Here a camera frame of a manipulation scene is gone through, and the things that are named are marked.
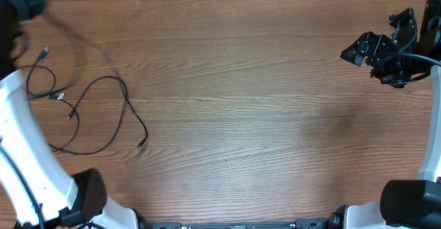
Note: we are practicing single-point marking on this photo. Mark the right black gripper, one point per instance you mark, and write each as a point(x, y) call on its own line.
point(377, 45)

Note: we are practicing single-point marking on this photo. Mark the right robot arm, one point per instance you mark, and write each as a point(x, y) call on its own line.
point(411, 53)

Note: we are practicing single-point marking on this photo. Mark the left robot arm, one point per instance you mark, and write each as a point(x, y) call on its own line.
point(43, 194)

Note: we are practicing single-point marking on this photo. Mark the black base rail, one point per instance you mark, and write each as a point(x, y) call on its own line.
point(317, 223)

